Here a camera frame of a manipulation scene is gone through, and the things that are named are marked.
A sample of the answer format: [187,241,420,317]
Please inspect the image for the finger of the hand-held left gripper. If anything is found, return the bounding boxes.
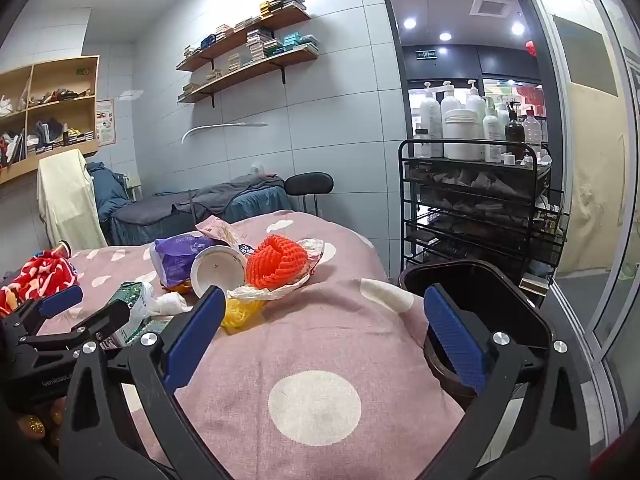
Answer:
[20,297,132,357]
[0,285,84,342]

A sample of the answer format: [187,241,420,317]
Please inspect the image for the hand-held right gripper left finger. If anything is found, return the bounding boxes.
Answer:
[59,285,231,480]

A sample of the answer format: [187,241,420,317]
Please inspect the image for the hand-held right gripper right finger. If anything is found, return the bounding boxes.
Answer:
[422,284,593,480]

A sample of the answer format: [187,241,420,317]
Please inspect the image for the green drink carton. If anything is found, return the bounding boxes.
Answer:
[102,281,171,348]

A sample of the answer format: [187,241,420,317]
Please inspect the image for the black trash bin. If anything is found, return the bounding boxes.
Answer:
[397,259,553,411]

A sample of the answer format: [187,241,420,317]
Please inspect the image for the pink snack wrapper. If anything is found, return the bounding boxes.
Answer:
[195,215,241,248]

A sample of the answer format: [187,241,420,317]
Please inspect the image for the person's left hand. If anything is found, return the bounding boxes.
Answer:
[15,400,66,443]

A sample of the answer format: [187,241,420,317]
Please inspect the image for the red patterned cloth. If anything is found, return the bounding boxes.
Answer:
[0,250,78,318]

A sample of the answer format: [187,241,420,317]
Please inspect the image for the yellow foam fruit net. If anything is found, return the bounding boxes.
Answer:
[220,297,268,335]

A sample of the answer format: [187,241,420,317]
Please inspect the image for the white paper bowl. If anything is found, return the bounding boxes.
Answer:
[190,245,249,301]

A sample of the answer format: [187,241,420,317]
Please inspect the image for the purple tissue pack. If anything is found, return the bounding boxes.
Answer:
[150,232,221,291]

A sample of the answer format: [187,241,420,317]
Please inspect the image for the black rolling cart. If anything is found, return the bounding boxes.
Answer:
[397,139,568,281]

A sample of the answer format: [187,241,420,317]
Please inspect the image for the cream towel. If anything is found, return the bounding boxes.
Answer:
[37,149,108,256]

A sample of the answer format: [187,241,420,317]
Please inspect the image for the orange foam fruit net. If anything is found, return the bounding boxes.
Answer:
[245,234,313,291]

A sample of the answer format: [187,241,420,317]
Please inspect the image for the blue quilt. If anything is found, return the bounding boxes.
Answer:
[85,161,133,221]

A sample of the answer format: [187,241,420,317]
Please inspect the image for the grey blanket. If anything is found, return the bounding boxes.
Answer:
[112,174,286,223]

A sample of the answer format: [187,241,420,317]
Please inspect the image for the pink polka dot blanket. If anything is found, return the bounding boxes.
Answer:
[0,210,468,480]

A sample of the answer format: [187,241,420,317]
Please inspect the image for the massage bed with blue skirt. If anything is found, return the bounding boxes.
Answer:
[102,172,288,247]

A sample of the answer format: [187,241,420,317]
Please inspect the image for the pile of grey packets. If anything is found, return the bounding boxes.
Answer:
[407,165,536,211]

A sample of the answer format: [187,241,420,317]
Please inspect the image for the clutter of cabinet items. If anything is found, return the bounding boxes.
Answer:
[0,87,96,166]

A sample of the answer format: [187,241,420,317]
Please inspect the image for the black stool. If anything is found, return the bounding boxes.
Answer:
[284,172,335,218]

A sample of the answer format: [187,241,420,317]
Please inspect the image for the large white jar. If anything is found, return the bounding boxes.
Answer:
[444,109,483,162]

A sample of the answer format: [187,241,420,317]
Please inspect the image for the dark brown pump bottle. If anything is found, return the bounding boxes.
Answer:
[505,102,526,158]

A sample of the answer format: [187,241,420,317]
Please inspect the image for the row of white lotion bottles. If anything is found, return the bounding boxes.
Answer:
[412,80,551,166]

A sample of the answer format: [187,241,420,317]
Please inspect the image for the glass sliding door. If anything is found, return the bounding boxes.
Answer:
[520,0,640,431]

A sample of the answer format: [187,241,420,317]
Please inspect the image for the ceiling vent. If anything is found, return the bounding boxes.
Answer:
[470,0,511,18]

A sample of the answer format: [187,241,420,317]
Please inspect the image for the pink wall poster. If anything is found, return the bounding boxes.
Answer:
[95,99,116,147]

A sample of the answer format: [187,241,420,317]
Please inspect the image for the wooden wall cabinet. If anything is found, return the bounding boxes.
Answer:
[0,55,101,186]

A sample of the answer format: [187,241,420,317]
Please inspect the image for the wooden wall shelf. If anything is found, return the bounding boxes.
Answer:
[176,7,312,73]
[177,47,321,108]

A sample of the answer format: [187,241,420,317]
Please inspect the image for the wall shelves with boxes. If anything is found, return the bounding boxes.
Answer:
[180,0,321,101]

